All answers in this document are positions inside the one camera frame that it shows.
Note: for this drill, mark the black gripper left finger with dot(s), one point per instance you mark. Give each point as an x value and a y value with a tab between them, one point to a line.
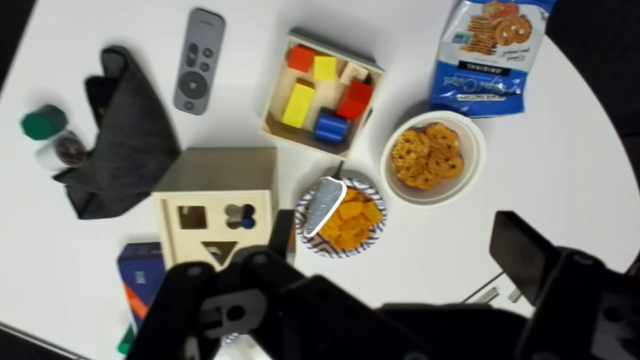
282	233

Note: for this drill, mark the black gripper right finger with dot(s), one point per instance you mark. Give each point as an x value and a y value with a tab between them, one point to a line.
522	256

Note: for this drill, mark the blue pretzel snack wrapper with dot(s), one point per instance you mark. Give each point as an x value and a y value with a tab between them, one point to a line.
486	61

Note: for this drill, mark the white flat board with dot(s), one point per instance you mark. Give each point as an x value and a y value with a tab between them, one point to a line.
504	281

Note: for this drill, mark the silver metal piece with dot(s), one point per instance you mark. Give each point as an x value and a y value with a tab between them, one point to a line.
486	295
515	295

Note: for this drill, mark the grey scoop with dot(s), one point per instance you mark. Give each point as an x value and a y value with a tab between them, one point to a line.
323	202

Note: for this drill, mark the orange cheese crackers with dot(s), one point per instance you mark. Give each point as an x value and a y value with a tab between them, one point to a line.
353	222

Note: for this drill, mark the wooden shape sorter house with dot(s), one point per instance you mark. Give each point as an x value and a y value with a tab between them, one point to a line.
213	192

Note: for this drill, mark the blue cylinder block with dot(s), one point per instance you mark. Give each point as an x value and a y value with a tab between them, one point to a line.
330	126

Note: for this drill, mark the white bowl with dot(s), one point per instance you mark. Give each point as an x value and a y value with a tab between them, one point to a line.
466	142

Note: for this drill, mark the long yellow block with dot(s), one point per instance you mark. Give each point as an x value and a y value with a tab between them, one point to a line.
299	105

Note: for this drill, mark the brown pretzel crisps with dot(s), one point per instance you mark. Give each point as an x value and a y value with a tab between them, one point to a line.
426	157

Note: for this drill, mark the wooden block tray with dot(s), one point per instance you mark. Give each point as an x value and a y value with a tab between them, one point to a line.
281	87

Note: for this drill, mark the long red block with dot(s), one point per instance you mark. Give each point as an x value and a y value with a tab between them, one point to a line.
355	100

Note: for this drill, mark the yellow cube block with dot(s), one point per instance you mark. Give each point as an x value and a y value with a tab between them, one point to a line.
325	69

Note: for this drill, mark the red cube block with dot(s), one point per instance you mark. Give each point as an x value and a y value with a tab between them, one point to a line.
300	58

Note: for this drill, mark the plain wooden block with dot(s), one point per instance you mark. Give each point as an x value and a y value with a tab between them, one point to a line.
353	73

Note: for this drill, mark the dark grey cloth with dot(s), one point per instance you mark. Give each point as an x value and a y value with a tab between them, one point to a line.
130	142

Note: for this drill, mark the small green item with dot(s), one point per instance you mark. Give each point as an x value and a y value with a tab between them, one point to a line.
126	341

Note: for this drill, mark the grey remote control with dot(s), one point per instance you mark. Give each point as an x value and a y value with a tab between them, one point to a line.
199	61

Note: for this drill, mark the small dark round lid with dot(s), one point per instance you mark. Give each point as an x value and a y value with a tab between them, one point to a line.
69	148

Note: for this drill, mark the green cap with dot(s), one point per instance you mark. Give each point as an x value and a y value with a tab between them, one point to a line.
43	123

